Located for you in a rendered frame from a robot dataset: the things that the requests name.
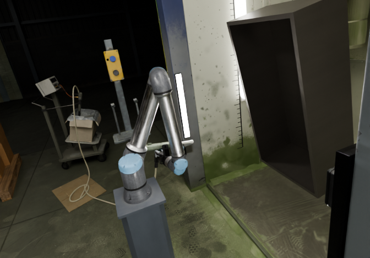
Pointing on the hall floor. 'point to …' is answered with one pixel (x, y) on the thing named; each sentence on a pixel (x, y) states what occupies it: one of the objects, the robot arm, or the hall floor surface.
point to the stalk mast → (120, 95)
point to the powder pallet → (10, 178)
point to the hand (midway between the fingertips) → (157, 149)
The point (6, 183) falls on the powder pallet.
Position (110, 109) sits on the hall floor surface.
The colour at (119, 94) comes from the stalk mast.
